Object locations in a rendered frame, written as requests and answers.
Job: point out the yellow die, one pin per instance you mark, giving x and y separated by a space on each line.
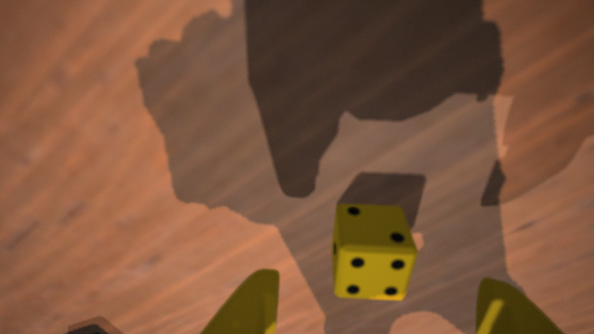
373 252

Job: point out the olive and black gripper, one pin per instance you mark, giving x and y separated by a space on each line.
253 307

